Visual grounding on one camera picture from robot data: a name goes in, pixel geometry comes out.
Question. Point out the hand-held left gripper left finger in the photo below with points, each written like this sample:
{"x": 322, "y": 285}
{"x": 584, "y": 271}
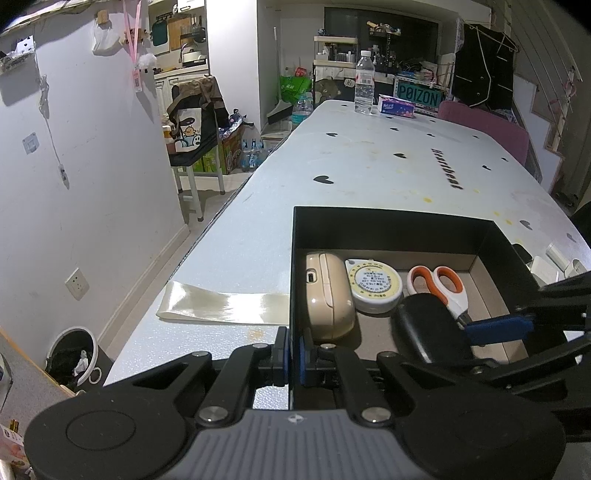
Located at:
{"x": 286, "y": 360}

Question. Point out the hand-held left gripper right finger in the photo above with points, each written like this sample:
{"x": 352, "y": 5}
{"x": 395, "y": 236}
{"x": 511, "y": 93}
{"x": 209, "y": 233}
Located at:
{"x": 302, "y": 360}

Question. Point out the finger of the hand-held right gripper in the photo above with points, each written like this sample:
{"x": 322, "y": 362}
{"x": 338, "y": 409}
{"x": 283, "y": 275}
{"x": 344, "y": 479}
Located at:
{"x": 498, "y": 328}
{"x": 531, "y": 364}

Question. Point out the beige earbud case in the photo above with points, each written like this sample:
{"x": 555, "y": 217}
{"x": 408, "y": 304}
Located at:
{"x": 330, "y": 300}

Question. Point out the black oval case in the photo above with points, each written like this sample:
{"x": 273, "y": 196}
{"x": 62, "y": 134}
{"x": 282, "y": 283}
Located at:
{"x": 429, "y": 327}

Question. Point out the white charger block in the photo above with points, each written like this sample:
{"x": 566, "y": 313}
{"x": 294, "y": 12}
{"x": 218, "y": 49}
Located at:
{"x": 545, "y": 272}

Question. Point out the black smart watch face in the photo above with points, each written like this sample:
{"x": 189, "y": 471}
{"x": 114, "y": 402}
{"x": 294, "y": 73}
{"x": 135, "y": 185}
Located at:
{"x": 521, "y": 254}

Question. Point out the white plastic lint roller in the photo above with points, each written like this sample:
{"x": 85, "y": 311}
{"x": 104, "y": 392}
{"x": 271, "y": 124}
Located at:
{"x": 556, "y": 254}

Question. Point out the round white tape measure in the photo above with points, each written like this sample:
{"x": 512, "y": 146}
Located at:
{"x": 374, "y": 281}

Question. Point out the black cardboard box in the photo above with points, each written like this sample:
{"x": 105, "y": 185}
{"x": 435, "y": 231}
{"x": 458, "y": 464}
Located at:
{"x": 392, "y": 230}

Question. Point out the cream glossy tape strip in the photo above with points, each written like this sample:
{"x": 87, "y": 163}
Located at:
{"x": 221, "y": 304}

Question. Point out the pink chair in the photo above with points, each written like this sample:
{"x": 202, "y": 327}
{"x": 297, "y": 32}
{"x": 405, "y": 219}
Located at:
{"x": 485, "y": 129}

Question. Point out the white stool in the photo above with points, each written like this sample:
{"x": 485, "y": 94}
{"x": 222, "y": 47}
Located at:
{"x": 189, "y": 184}

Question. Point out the white heart-print tablecloth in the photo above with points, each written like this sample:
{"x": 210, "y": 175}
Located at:
{"x": 369, "y": 161}

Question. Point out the round trash bin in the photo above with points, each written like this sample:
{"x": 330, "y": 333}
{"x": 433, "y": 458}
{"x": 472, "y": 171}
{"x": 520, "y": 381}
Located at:
{"x": 76, "y": 360}

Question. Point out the pack of water bottles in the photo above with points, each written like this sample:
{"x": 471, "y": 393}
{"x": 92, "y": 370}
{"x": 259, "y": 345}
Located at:
{"x": 254, "y": 147}

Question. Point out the colourful snack carton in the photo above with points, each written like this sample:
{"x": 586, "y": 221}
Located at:
{"x": 231, "y": 147}

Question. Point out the cartoon print tote bag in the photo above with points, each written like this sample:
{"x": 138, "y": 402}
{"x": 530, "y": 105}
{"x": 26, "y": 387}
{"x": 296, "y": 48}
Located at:
{"x": 194, "y": 134}

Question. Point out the teal sign plate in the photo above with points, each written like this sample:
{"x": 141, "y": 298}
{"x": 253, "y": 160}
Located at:
{"x": 418, "y": 98}

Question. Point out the purple tissue pack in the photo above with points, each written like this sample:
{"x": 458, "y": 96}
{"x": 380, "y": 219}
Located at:
{"x": 396, "y": 106}

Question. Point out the blue-capped plastic bottle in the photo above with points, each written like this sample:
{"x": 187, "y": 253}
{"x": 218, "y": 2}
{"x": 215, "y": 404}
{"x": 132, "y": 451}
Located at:
{"x": 302, "y": 110}

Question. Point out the black vest white trim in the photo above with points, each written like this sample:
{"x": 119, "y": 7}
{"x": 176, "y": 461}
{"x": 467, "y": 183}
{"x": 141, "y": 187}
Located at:
{"x": 482, "y": 69}

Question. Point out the green shopping bag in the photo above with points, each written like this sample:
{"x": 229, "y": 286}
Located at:
{"x": 293, "y": 90}

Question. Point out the clear water bottle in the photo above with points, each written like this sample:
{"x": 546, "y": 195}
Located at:
{"x": 364, "y": 87}

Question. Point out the metal stair railing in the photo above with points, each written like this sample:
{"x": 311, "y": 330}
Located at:
{"x": 545, "y": 46}

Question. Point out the black tiered organiser rack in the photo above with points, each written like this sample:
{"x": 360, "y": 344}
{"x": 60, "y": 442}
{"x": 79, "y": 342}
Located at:
{"x": 383, "y": 46}

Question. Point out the white shelf rack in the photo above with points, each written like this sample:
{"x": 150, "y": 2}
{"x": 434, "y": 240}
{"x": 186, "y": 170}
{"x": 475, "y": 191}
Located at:
{"x": 334, "y": 48}

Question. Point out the metal kettle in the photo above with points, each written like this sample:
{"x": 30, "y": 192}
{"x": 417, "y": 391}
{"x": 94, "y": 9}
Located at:
{"x": 193, "y": 55}

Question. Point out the white plush toy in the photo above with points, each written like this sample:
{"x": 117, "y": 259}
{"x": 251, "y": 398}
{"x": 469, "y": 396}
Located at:
{"x": 147, "y": 63}

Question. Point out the dark window panel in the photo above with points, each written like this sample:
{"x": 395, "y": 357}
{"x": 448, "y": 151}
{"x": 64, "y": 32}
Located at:
{"x": 351, "y": 23}

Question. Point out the white hanging bag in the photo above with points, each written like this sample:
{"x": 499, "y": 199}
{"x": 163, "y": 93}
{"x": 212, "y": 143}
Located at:
{"x": 106, "y": 39}

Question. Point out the white wall socket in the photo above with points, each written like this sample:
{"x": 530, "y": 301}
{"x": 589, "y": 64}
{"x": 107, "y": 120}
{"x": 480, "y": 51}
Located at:
{"x": 77, "y": 283}

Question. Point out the white wall switch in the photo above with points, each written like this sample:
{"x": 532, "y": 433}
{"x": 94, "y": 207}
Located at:
{"x": 31, "y": 143}

